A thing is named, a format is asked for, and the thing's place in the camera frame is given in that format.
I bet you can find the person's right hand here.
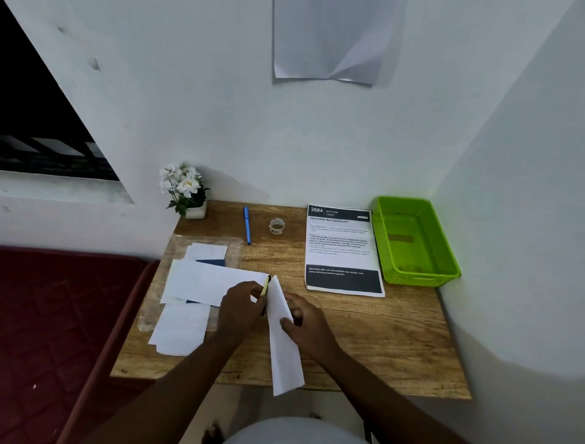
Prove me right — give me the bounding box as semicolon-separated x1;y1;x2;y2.
279;292;341;365

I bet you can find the person's left hand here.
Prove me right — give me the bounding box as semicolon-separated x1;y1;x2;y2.
216;281;271;342

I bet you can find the single white envelope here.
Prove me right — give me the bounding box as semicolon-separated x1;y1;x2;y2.
260;274;306;398

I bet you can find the stack of white envelopes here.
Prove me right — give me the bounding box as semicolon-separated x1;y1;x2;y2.
147;243;229;357

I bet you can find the green plastic tray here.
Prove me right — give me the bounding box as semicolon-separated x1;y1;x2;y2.
370;196;462;288

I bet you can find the person's right forearm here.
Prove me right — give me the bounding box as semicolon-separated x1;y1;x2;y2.
315;347;467;444

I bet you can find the person's left forearm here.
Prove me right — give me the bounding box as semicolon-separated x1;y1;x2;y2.
80;329;243;444

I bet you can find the clear plastic bag with card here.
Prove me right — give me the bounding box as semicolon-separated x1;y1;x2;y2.
138;234;243;334

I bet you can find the person's grey shirt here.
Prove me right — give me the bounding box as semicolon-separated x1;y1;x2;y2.
224;416;371;444

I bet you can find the blue and white label card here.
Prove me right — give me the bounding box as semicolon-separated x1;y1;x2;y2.
185;259;227;306

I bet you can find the potted white flower plant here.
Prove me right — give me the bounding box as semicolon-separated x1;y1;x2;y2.
158;161;211;220

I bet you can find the dark red mattress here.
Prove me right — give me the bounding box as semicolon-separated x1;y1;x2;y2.
0;246;161;444

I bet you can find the dark window with grille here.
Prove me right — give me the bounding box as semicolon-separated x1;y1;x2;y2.
0;0;121;182

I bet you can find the white paper sheet on wall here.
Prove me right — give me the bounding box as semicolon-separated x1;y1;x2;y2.
272;0;408;87

